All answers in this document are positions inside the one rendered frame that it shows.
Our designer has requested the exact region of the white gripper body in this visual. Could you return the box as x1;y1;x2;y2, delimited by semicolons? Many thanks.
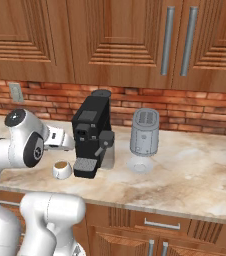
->
60;130;77;151

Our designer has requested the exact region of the black coffee machine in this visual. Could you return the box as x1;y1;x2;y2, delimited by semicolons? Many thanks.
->
71;89;116;180

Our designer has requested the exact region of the white coffee mug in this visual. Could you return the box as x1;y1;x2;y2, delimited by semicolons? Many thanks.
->
52;160;74;181

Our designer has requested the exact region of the white saucer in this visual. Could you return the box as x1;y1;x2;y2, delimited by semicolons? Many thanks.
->
126;155;154;175

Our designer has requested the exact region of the grey toaster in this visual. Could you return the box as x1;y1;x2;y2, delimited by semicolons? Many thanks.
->
129;107;161;158

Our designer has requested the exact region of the wooden drawer front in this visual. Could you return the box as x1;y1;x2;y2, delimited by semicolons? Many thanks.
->
129;209;193;236
0;190;28;215

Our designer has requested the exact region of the wooden lower cupboard door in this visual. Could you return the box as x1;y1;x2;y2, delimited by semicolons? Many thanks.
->
157;233;226;256
87;225;160;256

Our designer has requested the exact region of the wooden cupboard door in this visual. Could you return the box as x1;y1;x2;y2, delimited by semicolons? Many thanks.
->
157;233;226;256
87;225;160;256
0;0;76;84
66;0;185;90
171;0;226;95

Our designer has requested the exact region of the wooden upper cupboard door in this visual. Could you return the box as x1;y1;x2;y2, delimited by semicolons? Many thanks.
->
66;0;185;90
171;0;226;95
0;0;76;84

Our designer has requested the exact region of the grey wall outlet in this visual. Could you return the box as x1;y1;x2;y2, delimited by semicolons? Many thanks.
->
8;82;26;104

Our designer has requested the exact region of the grey drawer handle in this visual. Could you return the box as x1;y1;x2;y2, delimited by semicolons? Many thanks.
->
0;199;21;208
143;217;182;231

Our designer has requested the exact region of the short grey cupboard handle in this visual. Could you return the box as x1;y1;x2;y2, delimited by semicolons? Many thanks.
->
161;241;170;256
147;239;155;256

